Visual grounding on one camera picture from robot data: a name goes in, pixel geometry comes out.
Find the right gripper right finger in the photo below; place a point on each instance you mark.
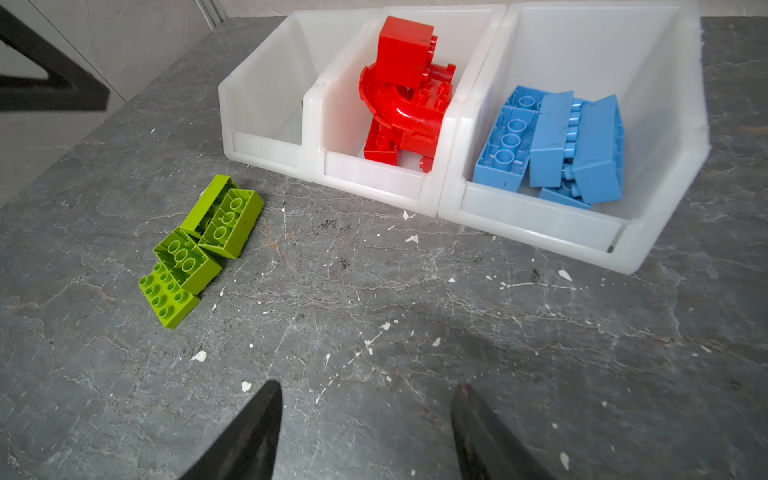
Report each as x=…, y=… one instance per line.
x=486, y=448

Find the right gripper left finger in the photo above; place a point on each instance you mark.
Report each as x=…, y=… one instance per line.
x=247, y=448

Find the green studded brick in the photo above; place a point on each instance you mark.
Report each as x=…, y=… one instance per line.
x=169, y=301

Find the blue brick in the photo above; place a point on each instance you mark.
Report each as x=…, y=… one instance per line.
x=598, y=162
x=547, y=151
x=565, y=195
x=504, y=159

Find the red curved arch piece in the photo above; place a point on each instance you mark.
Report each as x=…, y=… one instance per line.
x=421, y=110

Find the small red square brick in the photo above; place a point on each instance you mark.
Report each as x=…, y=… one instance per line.
x=405, y=49

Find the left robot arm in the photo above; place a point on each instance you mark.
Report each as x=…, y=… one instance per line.
x=66, y=87

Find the middle white bin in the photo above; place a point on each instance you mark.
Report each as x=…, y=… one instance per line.
x=336, y=121

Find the white bin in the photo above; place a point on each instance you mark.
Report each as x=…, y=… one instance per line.
x=648, y=54
x=336, y=121
x=263, y=101

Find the left white bin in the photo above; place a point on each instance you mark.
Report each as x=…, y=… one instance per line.
x=263, y=101

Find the right white bin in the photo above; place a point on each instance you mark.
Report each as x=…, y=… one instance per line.
x=648, y=54

